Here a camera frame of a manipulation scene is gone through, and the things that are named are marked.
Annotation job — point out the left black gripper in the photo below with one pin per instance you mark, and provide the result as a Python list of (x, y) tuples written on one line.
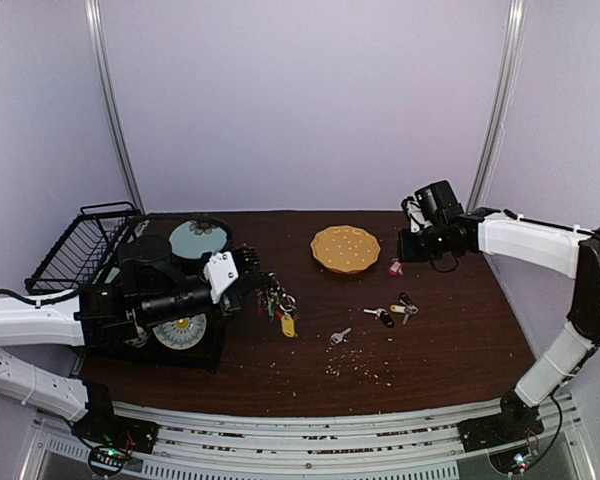
[(246, 282)]

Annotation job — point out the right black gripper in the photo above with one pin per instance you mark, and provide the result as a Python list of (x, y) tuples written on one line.
[(407, 245)]

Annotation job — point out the keyring bundle with coloured tags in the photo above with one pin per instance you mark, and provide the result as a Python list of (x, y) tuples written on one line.
[(278, 305)]

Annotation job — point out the keys with red tag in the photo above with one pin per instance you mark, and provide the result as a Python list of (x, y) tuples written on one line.
[(396, 267)]

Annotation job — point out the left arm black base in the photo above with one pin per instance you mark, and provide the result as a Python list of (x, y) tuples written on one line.
[(111, 438)]

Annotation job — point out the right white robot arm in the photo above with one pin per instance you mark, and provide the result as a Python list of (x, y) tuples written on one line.
[(550, 274)]

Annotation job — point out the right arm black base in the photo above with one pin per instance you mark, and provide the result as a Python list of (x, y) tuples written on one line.
[(515, 421)]

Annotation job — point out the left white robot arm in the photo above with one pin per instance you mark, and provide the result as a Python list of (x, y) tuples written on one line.
[(30, 325)]

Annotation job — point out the keys with yellow tag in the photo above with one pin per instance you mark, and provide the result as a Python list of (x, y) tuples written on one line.
[(405, 307)]

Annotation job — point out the keys with black fob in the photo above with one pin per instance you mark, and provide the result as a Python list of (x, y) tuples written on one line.
[(382, 315)]

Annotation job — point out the light blue flower plate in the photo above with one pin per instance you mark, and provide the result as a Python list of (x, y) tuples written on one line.
[(200, 235)]

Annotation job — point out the yellow dotted plate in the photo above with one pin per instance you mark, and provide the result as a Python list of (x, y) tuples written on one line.
[(345, 249)]

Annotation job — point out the single silver key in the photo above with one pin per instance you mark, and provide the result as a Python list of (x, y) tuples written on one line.
[(338, 337)]

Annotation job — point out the light green bowl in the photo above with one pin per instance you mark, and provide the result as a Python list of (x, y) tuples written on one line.
[(112, 276)]

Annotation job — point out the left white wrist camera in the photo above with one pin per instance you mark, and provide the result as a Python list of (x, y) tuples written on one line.
[(220, 272)]

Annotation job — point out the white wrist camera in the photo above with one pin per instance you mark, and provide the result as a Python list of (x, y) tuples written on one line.
[(433, 205), (220, 272)]

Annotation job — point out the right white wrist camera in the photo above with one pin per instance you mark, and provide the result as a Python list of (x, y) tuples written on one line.
[(433, 205)]

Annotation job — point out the black wire dish rack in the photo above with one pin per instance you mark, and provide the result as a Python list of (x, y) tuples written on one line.
[(86, 252)]

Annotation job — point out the aluminium slotted front rail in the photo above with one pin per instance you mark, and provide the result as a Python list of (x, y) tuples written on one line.
[(422, 444)]

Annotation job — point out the right aluminium frame post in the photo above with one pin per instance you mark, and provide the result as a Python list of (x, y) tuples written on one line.
[(505, 85)]

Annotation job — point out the aluminium frame post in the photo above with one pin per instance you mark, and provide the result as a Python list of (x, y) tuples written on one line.
[(505, 85), (112, 114)]

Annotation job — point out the left aluminium frame post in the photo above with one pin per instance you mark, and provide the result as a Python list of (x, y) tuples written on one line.
[(112, 114)]

